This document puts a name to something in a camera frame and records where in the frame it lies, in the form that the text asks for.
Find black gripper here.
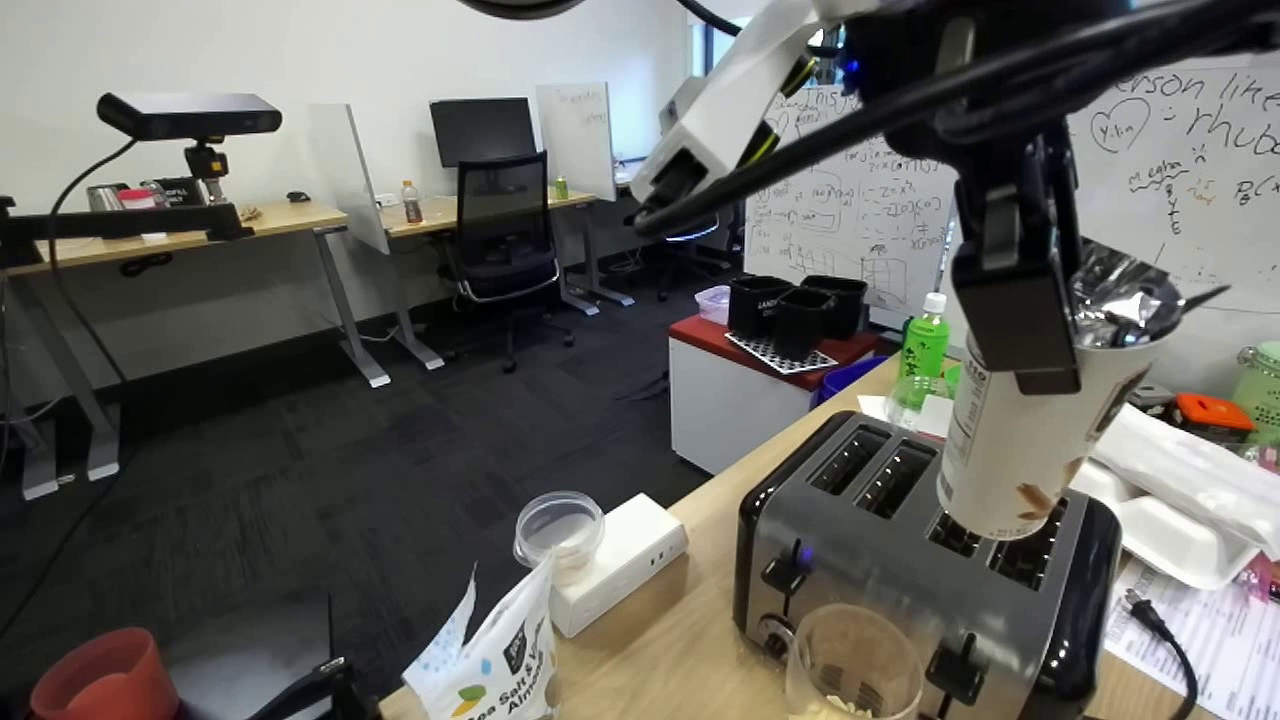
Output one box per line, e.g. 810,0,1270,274
844,0,1084,398

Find black computer monitor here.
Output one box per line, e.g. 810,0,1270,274
432,97,534,168

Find wooden desk with metal legs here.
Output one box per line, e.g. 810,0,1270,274
0,198,395,506

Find left whiteboard with writing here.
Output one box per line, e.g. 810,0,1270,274
744,142,956,330

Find black toaster power cable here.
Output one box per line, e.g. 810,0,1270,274
1122,591,1202,720

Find clear round plastic container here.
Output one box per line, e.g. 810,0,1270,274
510,493,603,571

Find white rectangular box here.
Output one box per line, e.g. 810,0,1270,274
553,493,688,640

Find white foil-lined packet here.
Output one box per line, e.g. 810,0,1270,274
934,243,1184,541

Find white cabinet with red top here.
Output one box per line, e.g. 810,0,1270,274
668,318,878,475

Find right whiteboard with writing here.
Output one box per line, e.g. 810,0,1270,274
1068,53,1280,390

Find black plastic bins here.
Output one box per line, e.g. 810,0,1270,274
727,278,869,359

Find white printed snack bag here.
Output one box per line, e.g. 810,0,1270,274
405,563,555,720

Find orange black tool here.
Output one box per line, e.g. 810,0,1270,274
1172,391,1255,434

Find red round bowl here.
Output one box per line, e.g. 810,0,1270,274
27,629,180,720

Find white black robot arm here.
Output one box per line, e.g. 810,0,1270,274
633,0,1275,398

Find black silver four-slot toaster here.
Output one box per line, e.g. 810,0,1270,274
730,413,1118,720

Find clear plastic cup with chips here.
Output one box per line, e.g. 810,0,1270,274
783,604,923,720

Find green drink bottle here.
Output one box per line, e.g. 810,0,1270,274
894,294,951,413

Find whiteboard with writing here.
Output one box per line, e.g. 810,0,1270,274
1068,53,1280,390
744,142,956,330

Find black camera on stand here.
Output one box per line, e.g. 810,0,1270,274
94,93,284,201

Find black office chair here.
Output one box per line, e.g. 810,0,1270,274
446,151,576,371

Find white foam clamshell container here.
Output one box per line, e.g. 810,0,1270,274
1073,407,1280,591

